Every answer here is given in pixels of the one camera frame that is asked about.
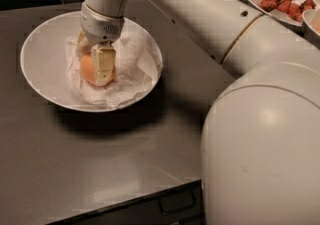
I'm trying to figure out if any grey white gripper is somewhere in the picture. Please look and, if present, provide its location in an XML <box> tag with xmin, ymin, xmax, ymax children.
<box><xmin>76</xmin><ymin>3</ymin><xmax>124</xmax><ymax>86</ymax></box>

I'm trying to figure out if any orange fruit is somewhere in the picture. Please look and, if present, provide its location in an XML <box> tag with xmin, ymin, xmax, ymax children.
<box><xmin>79</xmin><ymin>52</ymin><xmax>117</xmax><ymax>87</ymax></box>

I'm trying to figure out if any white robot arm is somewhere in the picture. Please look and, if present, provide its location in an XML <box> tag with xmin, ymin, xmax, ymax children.
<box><xmin>81</xmin><ymin>0</ymin><xmax>320</xmax><ymax>225</ymax></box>

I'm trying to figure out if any large white bowl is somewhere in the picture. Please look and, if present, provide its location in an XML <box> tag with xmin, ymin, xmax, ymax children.
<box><xmin>19</xmin><ymin>10</ymin><xmax>164</xmax><ymax>113</ymax></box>

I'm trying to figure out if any white bowl at right edge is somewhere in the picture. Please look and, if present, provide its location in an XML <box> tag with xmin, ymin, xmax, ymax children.
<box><xmin>302</xmin><ymin>10</ymin><xmax>320</xmax><ymax>49</ymax></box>

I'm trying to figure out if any crumpled white paper napkin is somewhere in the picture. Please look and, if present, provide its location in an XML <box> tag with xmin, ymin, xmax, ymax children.
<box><xmin>65</xmin><ymin>26</ymin><xmax>163</xmax><ymax>111</ymax></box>

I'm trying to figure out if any red strawberries pile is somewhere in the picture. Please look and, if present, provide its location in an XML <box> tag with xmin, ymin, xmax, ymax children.
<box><xmin>260</xmin><ymin>0</ymin><xmax>317</xmax><ymax>22</ymax></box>

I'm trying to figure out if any black drawer handle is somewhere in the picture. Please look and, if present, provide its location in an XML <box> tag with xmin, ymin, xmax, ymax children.
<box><xmin>158</xmin><ymin>191</ymin><xmax>196</xmax><ymax>215</ymax></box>

